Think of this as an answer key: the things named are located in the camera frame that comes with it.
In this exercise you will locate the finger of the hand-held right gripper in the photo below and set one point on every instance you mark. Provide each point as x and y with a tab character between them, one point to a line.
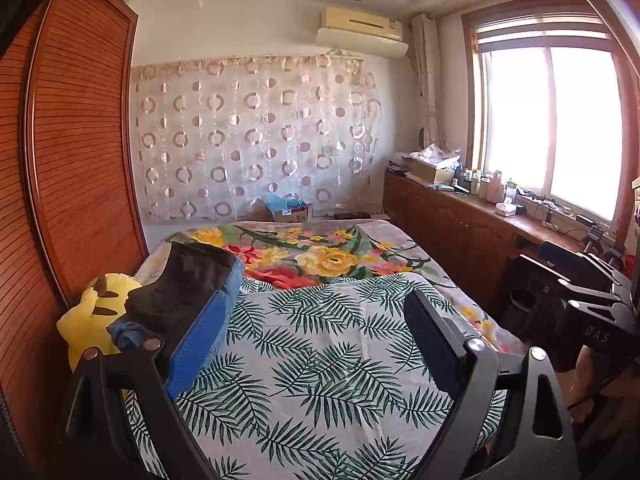
580	260
565	282

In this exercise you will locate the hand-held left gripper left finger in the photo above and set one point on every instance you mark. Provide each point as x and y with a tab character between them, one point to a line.
200	340

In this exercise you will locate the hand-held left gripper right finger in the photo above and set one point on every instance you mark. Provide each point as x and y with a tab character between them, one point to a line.
430	340

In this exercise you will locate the black pants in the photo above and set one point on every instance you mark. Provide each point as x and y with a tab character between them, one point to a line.
185	280

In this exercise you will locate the person's right hand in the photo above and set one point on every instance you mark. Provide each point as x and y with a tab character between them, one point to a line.
586	370

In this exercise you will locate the black waste bin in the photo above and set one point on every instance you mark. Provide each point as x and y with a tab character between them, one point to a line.
525	302

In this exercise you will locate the white tissue box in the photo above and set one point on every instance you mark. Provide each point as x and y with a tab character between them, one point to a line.
506	208

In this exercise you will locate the pink plastic bottle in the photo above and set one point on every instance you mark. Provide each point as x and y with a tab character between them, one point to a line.
495	187

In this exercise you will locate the leaf print bed sheet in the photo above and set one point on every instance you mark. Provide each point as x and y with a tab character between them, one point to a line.
310	360

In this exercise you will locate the wooden cabinet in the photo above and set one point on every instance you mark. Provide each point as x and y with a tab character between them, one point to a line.
450	230

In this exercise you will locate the yellow plush toy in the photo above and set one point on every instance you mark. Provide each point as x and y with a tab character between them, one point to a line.
85	310

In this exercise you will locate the floral blanket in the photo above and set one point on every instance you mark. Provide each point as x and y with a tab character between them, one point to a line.
340	260

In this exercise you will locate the window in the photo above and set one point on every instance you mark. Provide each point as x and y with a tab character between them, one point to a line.
550	120

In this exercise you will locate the cardboard box with blue cloth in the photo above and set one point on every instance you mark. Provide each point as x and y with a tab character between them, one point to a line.
290	210

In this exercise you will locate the open cardboard box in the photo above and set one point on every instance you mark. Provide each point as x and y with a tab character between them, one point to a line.
430	172

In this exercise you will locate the circle pattern curtain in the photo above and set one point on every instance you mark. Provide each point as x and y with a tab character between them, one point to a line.
250	135

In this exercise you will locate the tied beige curtain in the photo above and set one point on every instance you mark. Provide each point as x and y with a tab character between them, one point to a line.
427	75

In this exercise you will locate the white air deflector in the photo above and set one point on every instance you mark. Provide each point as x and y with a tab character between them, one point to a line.
360	42

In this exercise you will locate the wall air conditioner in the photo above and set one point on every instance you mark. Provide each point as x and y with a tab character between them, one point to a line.
360	22

